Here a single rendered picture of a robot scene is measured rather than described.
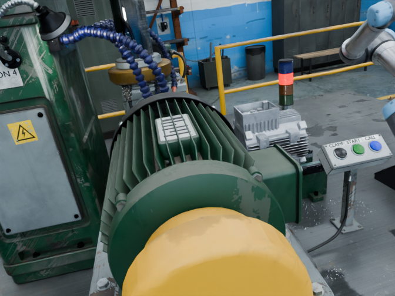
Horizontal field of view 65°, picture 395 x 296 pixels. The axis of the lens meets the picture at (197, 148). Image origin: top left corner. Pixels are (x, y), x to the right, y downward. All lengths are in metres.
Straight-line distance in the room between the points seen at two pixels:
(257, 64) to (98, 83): 3.19
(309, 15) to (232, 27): 1.39
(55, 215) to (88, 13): 3.27
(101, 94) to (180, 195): 3.89
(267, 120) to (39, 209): 0.70
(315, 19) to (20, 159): 6.03
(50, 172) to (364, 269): 0.84
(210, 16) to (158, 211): 5.99
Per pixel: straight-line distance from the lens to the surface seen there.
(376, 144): 0.96
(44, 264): 1.04
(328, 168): 0.91
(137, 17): 0.89
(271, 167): 0.33
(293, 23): 6.35
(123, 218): 0.26
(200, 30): 6.14
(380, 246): 1.04
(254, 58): 6.12
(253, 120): 0.99
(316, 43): 6.66
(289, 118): 1.05
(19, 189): 0.91
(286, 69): 1.35
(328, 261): 0.96
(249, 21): 6.46
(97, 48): 4.02
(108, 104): 4.13
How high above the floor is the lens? 1.47
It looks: 25 degrees down
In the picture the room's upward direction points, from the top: 8 degrees counter-clockwise
